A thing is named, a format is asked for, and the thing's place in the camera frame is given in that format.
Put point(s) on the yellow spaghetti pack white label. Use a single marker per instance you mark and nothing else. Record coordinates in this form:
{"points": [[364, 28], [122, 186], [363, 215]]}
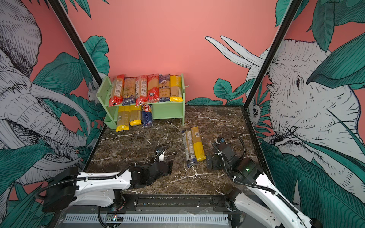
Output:
{"points": [[197, 144]]}

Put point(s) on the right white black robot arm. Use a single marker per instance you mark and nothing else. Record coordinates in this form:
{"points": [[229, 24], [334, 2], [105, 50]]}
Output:
{"points": [[277, 211]]}

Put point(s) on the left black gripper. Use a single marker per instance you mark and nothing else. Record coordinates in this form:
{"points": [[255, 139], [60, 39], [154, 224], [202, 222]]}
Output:
{"points": [[169, 166]]}

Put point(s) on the yellow Pastatime spaghetti pack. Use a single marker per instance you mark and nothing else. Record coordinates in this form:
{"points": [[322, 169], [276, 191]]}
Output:
{"points": [[135, 115]]}

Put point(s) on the blue yellow spaghetti pack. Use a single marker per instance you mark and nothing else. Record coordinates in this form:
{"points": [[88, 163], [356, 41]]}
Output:
{"points": [[129, 91]]}

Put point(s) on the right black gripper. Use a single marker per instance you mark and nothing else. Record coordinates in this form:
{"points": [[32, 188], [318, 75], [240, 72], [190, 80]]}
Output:
{"points": [[214, 166]]}

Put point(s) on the white perforated strip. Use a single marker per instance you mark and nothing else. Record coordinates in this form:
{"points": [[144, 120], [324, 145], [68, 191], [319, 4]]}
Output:
{"points": [[215, 219]]}

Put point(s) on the blue Ankara spaghetti pack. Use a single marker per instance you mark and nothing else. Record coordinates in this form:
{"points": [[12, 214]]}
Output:
{"points": [[164, 88]]}

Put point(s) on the red spaghetti pack white label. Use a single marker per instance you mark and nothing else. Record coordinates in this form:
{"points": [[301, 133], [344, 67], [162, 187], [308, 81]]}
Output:
{"points": [[141, 90]]}

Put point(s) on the green wooden two-tier shelf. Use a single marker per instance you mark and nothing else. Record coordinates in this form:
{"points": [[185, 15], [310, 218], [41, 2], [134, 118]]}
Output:
{"points": [[164, 110]]}

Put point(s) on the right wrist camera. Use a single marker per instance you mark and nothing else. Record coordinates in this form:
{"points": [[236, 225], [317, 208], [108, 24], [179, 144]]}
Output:
{"points": [[220, 140]]}

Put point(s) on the blue white label spaghetti pack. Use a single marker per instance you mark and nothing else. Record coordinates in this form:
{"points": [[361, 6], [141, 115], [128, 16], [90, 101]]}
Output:
{"points": [[189, 148]]}

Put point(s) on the blue spaghetti pack underneath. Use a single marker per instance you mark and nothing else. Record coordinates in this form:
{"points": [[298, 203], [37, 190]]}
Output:
{"points": [[147, 116]]}

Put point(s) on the yellow spaghetti pack barcode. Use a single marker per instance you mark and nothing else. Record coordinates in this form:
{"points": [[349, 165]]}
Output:
{"points": [[123, 119]]}

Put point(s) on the red yellow spaghetti pack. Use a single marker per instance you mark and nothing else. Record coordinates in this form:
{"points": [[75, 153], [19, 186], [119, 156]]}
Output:
{"points": [[153, 88]]}

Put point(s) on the yellow spaghetti pack top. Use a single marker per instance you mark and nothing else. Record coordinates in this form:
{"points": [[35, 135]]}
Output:
{"points": [[176, 88]]}

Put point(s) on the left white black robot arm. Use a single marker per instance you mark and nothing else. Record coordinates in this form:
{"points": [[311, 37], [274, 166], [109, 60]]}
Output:
{"points": [[74, 188]]}

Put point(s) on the right black frame post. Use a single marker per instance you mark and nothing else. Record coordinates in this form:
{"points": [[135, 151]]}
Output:
{"points": [[283, 28]]}

